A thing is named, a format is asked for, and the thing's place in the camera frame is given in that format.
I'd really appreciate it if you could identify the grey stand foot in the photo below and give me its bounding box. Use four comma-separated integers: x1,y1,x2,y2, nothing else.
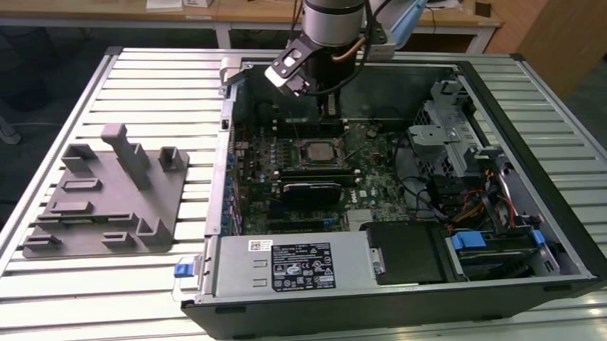
0,113,22,145

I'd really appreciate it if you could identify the hard disk blue carrier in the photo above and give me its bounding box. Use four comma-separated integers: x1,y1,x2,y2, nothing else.
444,229,554,282

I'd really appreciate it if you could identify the metal socket cover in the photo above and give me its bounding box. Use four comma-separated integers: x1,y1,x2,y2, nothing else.
340,122,370,161

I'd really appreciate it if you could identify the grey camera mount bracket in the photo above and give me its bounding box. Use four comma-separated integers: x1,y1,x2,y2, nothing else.
367,30,395,61

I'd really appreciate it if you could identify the black graphics card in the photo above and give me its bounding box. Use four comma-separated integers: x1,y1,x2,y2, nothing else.
279,181,343,207

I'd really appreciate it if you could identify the CPU socket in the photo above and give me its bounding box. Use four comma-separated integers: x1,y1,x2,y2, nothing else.
294,137,351,170

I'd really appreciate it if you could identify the black plastic shroud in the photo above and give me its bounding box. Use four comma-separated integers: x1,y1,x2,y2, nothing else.
364,220,451,286

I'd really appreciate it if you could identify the silver CPU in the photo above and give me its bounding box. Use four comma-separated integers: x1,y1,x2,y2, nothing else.
304,141,335,161

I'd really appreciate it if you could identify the wooden desk white frame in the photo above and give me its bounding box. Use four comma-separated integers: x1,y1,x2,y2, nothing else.
0,0,504,54

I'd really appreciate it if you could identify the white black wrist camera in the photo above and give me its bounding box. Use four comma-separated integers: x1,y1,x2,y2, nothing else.
264,36,318,97

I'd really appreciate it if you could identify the silver power supply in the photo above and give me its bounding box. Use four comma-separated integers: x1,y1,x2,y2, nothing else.
210,232,383,298

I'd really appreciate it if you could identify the black PC case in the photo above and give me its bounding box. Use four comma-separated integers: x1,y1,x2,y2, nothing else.
180,53,607,340

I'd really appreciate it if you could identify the grey parts rack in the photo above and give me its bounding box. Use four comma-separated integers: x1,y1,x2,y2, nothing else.
22,123,192,260

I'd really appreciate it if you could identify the red wire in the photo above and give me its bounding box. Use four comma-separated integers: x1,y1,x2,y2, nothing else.
503,197,519,229

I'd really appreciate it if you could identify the grey metal drive cage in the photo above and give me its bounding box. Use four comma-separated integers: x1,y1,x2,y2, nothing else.
406,80,490,178

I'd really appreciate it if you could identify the green motherboard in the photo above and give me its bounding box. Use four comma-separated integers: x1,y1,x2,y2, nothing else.
231,119,414,236

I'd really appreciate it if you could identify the yellow wire bundle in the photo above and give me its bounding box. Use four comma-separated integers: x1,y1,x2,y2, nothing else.
452,198,492,223

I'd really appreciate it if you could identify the silver chipset heatsink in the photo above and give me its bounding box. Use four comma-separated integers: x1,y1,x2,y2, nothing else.
346,208,376,230

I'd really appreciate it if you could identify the copper coloured cable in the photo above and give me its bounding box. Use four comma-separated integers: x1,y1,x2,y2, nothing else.
331,38,367,64

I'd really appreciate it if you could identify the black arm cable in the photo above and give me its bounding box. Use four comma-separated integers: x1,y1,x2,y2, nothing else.
306,0,395,96

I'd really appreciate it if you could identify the wooden cabinet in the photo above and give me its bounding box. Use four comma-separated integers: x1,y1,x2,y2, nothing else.
486,0,607,102

